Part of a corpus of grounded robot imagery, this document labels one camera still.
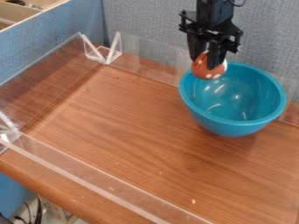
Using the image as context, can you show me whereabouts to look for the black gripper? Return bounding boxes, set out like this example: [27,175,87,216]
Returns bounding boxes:
[179,0,244,70]

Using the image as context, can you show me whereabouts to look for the red white-stemmed toy mushroom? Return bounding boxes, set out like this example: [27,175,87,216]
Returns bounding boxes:
[191,51,228,80]

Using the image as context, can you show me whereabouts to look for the blue plastic bowl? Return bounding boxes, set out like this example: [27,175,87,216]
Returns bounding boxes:
[179,62,287,137]

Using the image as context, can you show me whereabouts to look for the clear acrylic back barrier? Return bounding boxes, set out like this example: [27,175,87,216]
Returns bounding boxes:
[87,32,299,125]

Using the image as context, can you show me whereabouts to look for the clear acrylic barrier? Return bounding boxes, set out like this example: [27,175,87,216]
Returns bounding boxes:
[87,32,299,125]
[0,33,102,131]
[0,129,212,224]

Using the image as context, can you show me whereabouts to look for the clear acrylic left barrier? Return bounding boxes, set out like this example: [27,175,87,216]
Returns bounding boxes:
[0,33,102,131]

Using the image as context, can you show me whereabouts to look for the wooden shelf unit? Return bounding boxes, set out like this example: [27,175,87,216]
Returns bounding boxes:
[0,0,71,32]

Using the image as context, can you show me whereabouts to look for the clear acrylic front barrier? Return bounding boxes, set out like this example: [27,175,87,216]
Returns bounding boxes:
[0,129,212,224]

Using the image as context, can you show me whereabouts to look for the black cables below table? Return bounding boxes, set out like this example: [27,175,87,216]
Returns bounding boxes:
[0,195,44,224]

